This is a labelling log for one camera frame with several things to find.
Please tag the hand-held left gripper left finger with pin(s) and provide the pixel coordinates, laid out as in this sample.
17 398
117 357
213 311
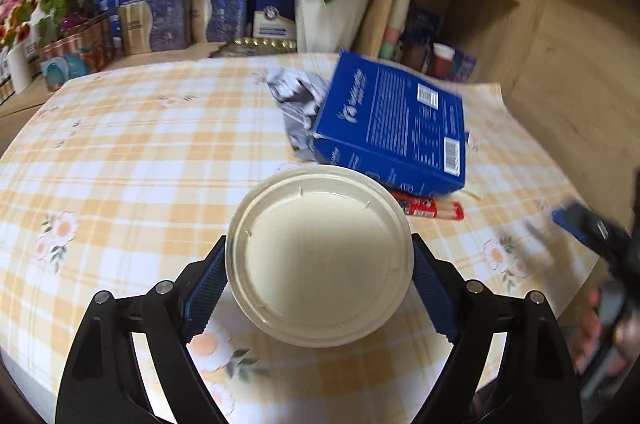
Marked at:
207 289

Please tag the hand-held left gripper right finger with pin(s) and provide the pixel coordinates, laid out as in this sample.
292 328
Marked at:
435 294

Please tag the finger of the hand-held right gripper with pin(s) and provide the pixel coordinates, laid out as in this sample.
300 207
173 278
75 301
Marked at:
585 224

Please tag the blue cardboard box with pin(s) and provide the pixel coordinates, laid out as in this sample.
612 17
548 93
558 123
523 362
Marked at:
390 119

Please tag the person's right hand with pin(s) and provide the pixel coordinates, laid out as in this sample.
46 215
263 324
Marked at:
587 319

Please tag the red white stick packet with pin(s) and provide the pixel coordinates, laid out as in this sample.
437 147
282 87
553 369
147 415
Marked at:
425 206

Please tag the yellow plaid floral tablecloth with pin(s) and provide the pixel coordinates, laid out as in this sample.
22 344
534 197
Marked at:
125 164

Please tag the small blue purple box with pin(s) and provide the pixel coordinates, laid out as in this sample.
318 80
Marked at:
464 67

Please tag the crumpled silver foil bag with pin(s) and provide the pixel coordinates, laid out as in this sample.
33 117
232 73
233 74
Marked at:
300 104

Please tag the red paper cup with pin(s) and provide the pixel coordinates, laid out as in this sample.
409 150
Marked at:
442 62

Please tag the brown cup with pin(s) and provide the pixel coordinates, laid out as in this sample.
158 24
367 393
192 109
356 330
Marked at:
415 54

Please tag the ornate gold tray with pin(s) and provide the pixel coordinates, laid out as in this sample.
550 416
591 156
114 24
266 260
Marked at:
255 47

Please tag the dark blue booklet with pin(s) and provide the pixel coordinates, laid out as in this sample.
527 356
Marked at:
425 24

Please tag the gold and blue gift box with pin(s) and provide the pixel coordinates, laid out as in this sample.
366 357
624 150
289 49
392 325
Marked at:
160 24
225 17

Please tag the patterned copper planter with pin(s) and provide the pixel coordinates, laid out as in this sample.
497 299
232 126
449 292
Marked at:
75 54

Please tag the blue box with white label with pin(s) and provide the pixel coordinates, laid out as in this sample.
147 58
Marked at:
272 22

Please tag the stack of pastel cups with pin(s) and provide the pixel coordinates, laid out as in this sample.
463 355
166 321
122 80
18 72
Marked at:
395 19

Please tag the white faceted vase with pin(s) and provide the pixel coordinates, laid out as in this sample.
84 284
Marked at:
330 22

